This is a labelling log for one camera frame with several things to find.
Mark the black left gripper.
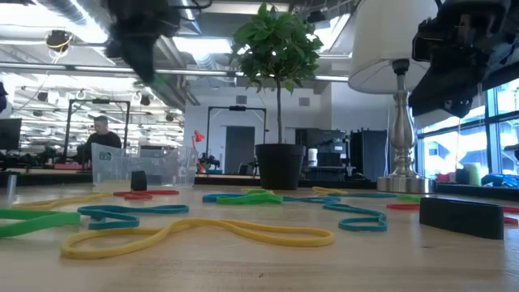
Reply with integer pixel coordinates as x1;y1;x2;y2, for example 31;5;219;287
104;0;182;84

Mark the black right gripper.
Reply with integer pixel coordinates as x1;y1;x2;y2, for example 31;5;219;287
408;0;519;119

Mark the black block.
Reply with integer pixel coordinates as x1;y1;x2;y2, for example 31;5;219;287
418;195;505;241

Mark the small black cube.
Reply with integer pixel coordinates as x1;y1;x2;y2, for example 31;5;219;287
130;170;148;192

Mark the blue rubber band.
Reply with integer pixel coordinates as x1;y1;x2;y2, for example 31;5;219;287
202;192;248;204

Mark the large yellow rubber band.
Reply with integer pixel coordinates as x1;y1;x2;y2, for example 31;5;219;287
60;217;336;261

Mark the clear plastic bin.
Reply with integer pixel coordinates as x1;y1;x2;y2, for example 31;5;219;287
91;142;199;187

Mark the silver lamp with white shade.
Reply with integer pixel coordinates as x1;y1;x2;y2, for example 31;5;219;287
347;0;441;195

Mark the green cylindrical object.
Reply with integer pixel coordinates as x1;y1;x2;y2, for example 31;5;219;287
463;162;483;187

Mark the long white light bar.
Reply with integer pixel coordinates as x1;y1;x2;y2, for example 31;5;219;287
0;61;240;78

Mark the person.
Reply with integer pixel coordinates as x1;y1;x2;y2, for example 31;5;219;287
75;115;122;163

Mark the blue crumpled object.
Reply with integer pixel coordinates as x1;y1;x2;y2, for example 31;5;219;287
480;173;519;189

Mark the red desk lamp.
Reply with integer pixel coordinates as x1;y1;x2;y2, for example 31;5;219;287
191;129;208;174

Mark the black cabinet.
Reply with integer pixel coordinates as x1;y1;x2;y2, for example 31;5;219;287
350;128;390;182

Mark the small black background robot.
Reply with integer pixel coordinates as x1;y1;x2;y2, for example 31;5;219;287
197;152;222;171

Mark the grey door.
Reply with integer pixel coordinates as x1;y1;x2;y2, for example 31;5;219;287
224;125;256;175

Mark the black background robot station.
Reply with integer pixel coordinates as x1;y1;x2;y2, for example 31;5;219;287
294;128;352;183

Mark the black computer monitor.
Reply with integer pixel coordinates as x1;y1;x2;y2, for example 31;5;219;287
0;118;23;151

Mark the green plant in black pot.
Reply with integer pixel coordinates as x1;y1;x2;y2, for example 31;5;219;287
229;2;325;191

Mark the black metal station frame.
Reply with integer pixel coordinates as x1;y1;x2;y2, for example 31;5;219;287
205;105;268;165
60;98;131;163

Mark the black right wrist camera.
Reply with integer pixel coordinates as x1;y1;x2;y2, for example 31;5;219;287
411;18;461;62

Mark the hanging yellow cable reel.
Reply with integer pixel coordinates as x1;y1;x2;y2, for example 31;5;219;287
45;29;75;54

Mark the black aluminium table frame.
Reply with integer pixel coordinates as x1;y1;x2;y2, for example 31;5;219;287
0;168;519;202

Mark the small grey metal post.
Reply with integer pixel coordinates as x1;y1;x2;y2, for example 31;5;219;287
6;172;19;200

